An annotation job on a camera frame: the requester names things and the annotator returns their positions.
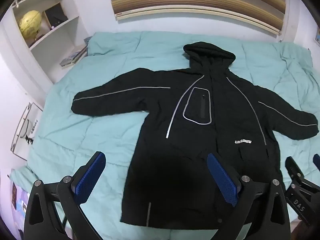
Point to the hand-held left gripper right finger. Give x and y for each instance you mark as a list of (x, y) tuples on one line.
[(221, 180)]

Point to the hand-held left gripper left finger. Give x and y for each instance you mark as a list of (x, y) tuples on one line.
[(87, 180)]

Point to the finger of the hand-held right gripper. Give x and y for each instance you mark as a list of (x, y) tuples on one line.
[(317, 162), (300, 200)]

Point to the black hooded jacket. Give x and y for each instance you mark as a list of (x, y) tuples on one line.
[(200, 130)]

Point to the teal quilted blanket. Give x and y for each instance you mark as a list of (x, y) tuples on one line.
[(87, 130)]

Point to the colourful printed sheet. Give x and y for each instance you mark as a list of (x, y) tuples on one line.
[(18, 200)]

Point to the stack of books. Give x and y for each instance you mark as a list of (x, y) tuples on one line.
[(73, 56)]

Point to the yellow globe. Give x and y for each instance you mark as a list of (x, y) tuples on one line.
[(30, 23)]

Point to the black box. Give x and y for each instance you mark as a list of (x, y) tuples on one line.
[(56, 15)]

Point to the white bookshelf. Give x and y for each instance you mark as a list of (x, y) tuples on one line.
[(72, 7)]

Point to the striped window blind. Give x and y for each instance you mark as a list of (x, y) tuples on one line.
[(195, 2)]

